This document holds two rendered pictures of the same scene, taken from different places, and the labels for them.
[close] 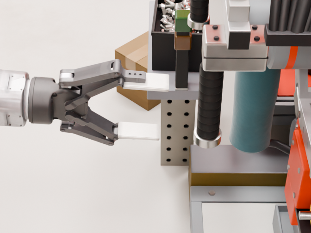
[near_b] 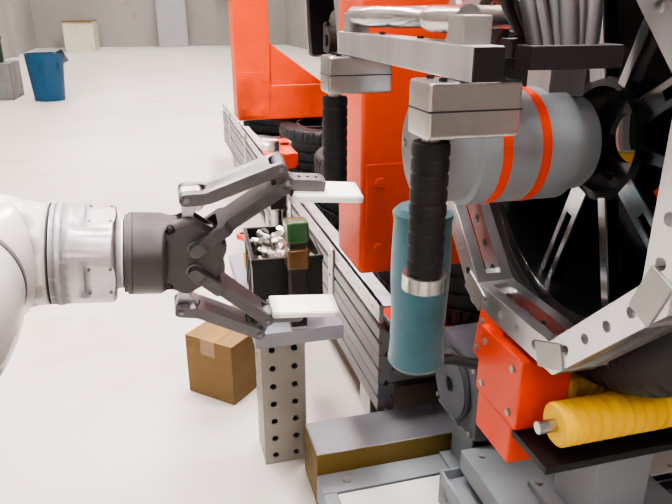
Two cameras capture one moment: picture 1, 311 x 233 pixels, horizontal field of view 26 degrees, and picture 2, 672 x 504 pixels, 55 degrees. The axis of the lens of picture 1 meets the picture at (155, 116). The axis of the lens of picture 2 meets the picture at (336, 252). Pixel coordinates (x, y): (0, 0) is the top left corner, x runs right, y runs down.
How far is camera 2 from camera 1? 0.55 m
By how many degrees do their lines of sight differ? 24
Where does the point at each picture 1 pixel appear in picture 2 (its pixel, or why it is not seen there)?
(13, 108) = (96, 253)
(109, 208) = not seen: outside the picture
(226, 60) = (461, 115)
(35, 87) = (134, 220)
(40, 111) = (148, 257)
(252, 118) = (424, 317)
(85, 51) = (143, 354)
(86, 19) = (139, 323)
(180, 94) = (299, 334)
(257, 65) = (507, 124)
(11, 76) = (88, 207)
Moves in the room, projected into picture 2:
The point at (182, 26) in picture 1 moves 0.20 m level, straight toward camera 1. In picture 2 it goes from (297, 234) to (319, 278)
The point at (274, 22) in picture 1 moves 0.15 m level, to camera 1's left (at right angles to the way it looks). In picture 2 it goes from (536, 31) to (367, 33)
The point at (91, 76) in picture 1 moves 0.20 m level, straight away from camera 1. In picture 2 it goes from (237, 179) to (193, 139)
